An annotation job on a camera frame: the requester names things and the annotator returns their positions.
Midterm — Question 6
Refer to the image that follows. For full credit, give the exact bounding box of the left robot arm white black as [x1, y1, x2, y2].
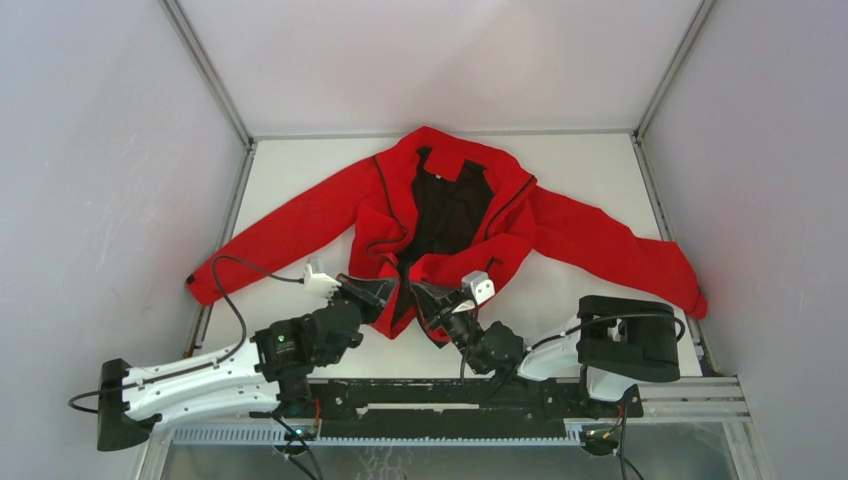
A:
[96, 274, 399, 452]

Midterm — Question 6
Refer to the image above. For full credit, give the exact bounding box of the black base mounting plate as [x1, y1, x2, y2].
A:
[280, 379, 644, 437]

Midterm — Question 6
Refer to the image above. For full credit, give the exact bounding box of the white slotted cable duct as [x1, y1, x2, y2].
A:
[171, 423, 589, 447]

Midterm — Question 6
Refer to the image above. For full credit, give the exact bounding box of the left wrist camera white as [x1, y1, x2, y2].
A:
[303, 256, 342, 299]

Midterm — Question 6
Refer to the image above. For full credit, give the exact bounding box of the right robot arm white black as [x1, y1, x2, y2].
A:
[410, 275, 686, 416]

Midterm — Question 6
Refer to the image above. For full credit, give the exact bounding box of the red jacket black lining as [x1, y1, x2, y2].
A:
[185, 127, 708, 339]

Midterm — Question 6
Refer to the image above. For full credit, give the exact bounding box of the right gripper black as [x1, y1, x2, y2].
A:
[414, 279, 487, 375]

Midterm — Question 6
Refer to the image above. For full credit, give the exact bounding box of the left camera black cable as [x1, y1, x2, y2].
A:
[67, 255, 307, 415]

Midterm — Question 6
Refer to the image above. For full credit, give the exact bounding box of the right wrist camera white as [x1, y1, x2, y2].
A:
[450, 270, 496, 313]

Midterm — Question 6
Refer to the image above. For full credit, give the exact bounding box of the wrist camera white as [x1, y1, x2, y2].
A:
[450, 270, 496, 313]
[303, 256, 342, 299]

